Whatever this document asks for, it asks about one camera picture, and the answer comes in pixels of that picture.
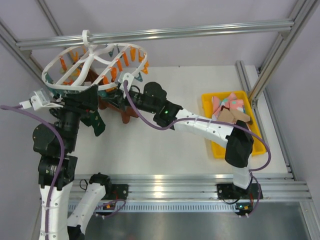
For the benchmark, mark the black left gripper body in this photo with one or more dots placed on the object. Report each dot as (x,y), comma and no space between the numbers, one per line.
(84,105)

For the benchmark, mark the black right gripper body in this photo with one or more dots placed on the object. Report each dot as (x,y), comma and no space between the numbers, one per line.
(138,100)

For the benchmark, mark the brown sock on hanger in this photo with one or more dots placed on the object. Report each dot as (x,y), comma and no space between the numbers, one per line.
(125,114)

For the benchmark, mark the aluminium top rail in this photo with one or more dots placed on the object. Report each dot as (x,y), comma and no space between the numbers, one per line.
(278,25)

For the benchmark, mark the pink patterned sock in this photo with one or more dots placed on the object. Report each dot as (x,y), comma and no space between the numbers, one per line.
(230,102)

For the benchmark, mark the white round clip hanger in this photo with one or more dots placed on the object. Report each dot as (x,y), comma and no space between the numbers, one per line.
(67,72)

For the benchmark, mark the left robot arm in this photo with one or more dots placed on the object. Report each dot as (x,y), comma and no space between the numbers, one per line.
(56,170)

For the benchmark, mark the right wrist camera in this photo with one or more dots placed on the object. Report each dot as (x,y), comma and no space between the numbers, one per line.
(125,76)

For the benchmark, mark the dark green sock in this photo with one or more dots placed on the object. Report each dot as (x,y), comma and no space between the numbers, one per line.
(94,120)

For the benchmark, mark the tan brown sock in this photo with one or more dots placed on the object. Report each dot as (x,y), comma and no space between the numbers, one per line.
(232,116)

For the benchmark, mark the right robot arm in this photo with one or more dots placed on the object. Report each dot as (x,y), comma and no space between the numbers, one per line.
(168,115)

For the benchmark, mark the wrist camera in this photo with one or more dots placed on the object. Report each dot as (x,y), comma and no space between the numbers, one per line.
(39,100)
(125,76)

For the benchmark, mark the yellow plastic bin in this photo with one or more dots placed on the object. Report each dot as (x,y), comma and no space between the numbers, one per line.
(240,143)

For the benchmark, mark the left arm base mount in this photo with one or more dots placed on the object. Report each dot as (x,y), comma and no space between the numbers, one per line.
(119,191)

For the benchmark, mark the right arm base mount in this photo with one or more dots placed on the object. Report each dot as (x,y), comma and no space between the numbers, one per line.
(225,192)

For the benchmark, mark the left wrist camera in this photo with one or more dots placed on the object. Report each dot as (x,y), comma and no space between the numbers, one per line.
(39,100)

